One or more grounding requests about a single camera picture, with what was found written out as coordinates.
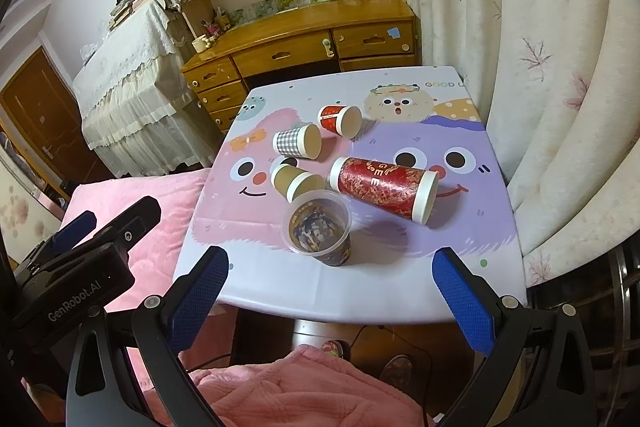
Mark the clear plastic patterned cup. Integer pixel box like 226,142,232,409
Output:
282,190,352,267

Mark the brown paper cup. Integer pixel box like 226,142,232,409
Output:
271,164,326,202

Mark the grey checkered paper cup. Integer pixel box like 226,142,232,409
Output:
272,124,322,160

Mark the tall red paper cup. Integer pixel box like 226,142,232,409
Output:
329,157,438,225

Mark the small red paper cup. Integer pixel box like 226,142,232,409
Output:
318,105,362,140

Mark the pink blanket on bed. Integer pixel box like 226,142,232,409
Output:
62,168,209,313

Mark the brown wooden door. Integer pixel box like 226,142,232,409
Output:
1,48,114,195

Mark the lace covered piano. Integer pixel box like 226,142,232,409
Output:
72,0,222,178

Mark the pink robe on lap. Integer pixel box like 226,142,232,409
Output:
144,343,432,427

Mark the patterned slipper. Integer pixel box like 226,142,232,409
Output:
320,339,349,360

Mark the yellow mug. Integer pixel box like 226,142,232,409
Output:
192,35,213,53

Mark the cartoon printed tablecloth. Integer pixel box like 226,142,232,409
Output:
175,66,526,325

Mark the wooden desk with drawers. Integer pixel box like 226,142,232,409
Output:
182,0,419,133

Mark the white floral curtain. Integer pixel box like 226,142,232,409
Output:
407,0,639,286

